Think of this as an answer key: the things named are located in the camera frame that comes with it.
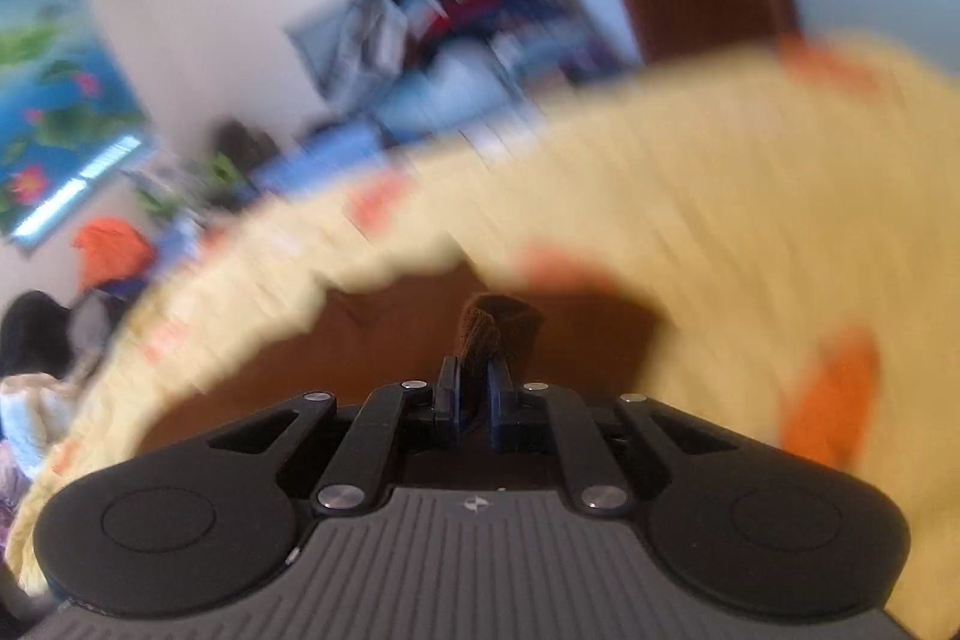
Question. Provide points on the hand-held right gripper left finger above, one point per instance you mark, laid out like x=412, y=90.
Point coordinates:
x=448, y=401

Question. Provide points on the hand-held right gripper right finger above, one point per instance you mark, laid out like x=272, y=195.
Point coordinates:
x=498, y=401

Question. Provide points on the brown knitted sweater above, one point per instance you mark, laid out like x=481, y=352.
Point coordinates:
x=390, y=347

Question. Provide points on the blue quilted blanket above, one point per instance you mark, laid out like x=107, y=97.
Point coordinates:
x=352, y=149

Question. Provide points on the yellow floral bedsheet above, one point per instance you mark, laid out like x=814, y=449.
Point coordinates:
x=712, y=197

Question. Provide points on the green item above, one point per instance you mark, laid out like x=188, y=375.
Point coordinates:
x=223, y=168

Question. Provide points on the black bag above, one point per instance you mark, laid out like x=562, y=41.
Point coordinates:
x=244, y=144

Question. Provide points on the grey cloth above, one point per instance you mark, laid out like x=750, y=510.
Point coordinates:
x=96, y=317

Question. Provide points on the orange cloth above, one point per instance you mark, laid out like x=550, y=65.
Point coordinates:
x=112, y=250

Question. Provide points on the white quilted jacket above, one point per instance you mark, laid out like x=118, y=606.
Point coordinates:
x=34, y=419

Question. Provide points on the pink cloth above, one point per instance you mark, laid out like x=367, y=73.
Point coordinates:
x=9, y=482

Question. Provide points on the lotus pond wall poster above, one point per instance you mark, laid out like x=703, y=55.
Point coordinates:
x=52, y=100

